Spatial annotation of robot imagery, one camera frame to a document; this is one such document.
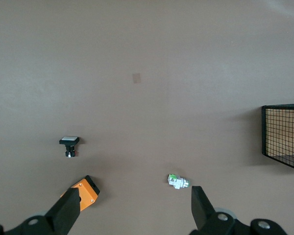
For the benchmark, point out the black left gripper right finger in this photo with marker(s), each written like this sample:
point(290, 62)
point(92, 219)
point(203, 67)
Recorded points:
point(203, 215)

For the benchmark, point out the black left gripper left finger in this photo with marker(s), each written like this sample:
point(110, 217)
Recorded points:
point(63, 213)

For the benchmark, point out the orange button enclosure box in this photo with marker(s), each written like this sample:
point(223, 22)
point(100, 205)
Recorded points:
point(87, 191)

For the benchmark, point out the brown tape piece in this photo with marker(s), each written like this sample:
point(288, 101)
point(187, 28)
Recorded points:
point(136, 78)

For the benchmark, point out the white square pushbutton black body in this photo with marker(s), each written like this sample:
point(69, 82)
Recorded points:
point(69, 140)

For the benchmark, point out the green pushbutton switch white body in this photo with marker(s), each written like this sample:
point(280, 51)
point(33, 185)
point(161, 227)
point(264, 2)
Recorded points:
point(177, 181)

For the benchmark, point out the wooden board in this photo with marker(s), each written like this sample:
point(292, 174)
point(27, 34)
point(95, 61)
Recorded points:
point(281, 132)

